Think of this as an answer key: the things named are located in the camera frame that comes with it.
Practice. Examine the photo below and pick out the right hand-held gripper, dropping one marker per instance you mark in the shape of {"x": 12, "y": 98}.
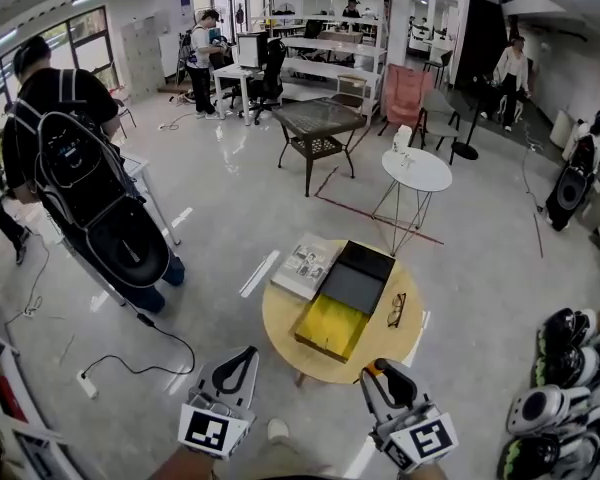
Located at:
{"x": 420, "y": 440}

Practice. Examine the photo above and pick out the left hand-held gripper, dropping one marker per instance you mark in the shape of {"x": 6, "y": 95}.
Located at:
{"x": 210, "y": 430}

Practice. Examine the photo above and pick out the black and yellow tray box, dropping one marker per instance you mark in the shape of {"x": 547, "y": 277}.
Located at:
{"x": 335, "y": 323}

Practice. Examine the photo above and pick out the person's right forearm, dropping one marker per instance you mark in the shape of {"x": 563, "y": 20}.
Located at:
{"x": 425, "y": 474}

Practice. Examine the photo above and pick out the person's left forearm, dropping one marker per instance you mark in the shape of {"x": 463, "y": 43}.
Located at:
{"x": 185, "y": 465}

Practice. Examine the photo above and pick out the white shelving unit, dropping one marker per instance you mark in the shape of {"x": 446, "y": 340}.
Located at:
{"x": 10, "y": 433}

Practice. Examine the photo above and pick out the person's left white shoe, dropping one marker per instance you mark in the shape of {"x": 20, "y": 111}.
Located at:
{"x": 278, "y": 430}

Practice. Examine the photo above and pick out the round wooden table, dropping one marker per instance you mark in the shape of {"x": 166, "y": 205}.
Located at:
{"x": 280, "y": 328}

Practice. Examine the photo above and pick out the black-framed eyeglasses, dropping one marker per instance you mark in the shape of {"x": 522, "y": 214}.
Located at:
{"x": 392, "y": 318}

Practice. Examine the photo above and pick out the person's left leg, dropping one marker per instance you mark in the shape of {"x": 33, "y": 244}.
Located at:
{"x": 290, "y": 460}

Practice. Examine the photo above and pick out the grey photo book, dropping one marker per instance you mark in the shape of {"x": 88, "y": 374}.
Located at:
{"x": 305, "y": 268}

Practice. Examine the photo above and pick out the white power strip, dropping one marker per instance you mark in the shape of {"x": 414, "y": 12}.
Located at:
{"x": 87, "y": 385}

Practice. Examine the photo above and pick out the round white side table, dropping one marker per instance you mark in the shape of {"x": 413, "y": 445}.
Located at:
{"x": 420, "y": 173}

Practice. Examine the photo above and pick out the small white gadget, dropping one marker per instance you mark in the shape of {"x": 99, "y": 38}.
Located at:
{"x": 407, "y": 160}

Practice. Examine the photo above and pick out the black round-base stand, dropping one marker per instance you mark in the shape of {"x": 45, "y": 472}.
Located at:
{"x": 465, "y": 150}

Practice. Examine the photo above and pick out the white carton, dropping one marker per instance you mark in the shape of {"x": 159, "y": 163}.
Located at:
{"x": 402, "y": 138}

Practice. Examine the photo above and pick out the dark glass-top square table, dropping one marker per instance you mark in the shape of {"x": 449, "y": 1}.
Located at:
{"x": 320, "y": 115}

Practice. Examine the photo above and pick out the grey chair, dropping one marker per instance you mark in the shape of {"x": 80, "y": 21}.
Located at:
{"x": 437, "y": 113}

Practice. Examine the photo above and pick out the black metal chair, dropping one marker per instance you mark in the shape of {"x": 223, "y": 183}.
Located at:
{"x": 125, "y": 113}

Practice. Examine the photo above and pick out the pink armchair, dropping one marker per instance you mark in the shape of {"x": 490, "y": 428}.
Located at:
{"x": 405, "y": 88}

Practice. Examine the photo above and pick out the white desk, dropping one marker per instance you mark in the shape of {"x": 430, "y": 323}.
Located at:
{"x": 230, "y": 70}

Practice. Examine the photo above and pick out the black office chair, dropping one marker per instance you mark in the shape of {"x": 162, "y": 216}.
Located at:
{"x": 272, "y": 68}

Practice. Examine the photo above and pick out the white cylindrical bin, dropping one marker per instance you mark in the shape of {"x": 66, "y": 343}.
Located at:
{"x": 561, "y": 128}

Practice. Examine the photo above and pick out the white computer case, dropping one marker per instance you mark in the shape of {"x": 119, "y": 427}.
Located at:
{"x": 250, "y": 50}

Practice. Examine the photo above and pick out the grey locker cabinet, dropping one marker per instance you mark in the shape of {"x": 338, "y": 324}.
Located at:
{"x": 142, "y": 58}

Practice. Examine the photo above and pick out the white shelf rack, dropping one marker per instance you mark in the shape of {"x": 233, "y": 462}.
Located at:
{"x": 330, "y": 45}

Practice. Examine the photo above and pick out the black framed window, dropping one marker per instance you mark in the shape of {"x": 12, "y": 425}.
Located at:
{"x": 87, "y": 43}

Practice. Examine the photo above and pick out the glass entrance door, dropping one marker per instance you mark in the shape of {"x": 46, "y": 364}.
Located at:
{"x": 225, "y": 3}

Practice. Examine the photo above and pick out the wooden frame chair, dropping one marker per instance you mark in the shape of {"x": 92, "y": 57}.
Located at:
{"x": 350, "y": 99}

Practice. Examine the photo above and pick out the blue wall poster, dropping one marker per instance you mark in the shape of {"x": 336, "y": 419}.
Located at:
{"x": 186, "y": 2}

